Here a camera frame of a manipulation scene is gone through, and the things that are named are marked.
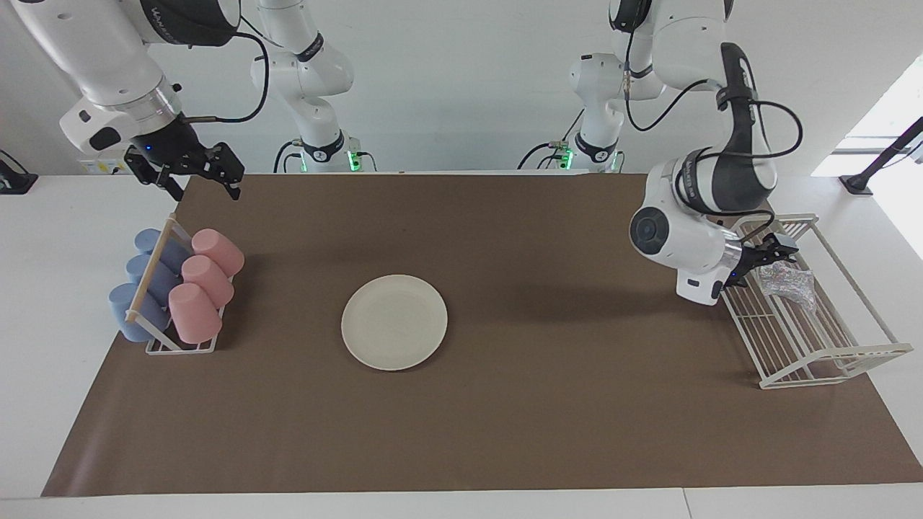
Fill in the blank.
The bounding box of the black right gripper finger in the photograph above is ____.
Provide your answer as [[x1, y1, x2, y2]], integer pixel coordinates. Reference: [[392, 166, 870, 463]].
[[130, 162, 187, 203], [206, 143, 244, 201]]

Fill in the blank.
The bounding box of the cream round plate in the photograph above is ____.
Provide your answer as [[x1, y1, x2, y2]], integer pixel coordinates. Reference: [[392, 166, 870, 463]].
[[341, 274, 449, 371]]

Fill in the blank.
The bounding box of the blue cup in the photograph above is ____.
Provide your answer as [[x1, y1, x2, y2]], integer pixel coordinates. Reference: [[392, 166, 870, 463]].
[[108, 283, 172, 343], [125, 254, 181, 307], [134, 229, 192, 275]]

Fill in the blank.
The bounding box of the pink cup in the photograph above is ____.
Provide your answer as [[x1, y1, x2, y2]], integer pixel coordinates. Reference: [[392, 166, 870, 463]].
[[167, 283, 224, 345], [180, 254, 236, 309], [191, 229, 246, 278]]

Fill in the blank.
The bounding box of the cup holder with wooden dowel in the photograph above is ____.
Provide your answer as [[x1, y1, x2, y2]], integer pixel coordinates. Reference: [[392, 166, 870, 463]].
[[125, 213, 235, 355]]

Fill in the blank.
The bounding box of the black table clamp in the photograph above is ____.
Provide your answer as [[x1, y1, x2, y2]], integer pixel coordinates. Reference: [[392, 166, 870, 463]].
[[0, 149, 38, 195]]

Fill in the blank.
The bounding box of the brown table mat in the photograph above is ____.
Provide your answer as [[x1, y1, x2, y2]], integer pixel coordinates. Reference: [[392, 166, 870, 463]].
[[41, 173, 923, 498]]

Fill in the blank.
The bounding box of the black right base cable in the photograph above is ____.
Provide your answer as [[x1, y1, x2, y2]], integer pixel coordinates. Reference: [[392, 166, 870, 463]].
[[273, 139, 307, 174]]

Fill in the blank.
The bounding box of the black base cable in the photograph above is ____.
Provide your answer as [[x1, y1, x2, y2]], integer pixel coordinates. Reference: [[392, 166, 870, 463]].
[[518, 112, 586, 172], [273, 139, 307, 174]]

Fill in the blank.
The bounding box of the white wall socket box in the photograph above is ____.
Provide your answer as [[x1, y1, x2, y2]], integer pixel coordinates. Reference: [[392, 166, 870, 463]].
[[78, 140, 151, 175]]

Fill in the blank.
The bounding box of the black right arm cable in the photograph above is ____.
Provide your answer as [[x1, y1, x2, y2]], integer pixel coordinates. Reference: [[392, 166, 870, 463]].
[[180, 29, 271, 125]]

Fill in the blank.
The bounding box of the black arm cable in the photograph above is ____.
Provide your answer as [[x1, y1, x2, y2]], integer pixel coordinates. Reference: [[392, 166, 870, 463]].
[[180, 29, 271, 125], [624, 40, 803, 217]]

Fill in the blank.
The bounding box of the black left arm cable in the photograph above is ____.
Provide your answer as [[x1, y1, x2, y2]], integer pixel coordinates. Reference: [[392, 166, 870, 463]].
[[624, 40, 803, 217]]

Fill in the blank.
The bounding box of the white wire rack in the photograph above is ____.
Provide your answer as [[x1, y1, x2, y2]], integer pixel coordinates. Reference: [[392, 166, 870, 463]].
[[702, 213, 914, 390]]

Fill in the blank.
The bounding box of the black left base cable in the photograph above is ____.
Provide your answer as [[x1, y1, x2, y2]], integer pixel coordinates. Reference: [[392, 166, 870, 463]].
[[518, 112, 586, 172]]

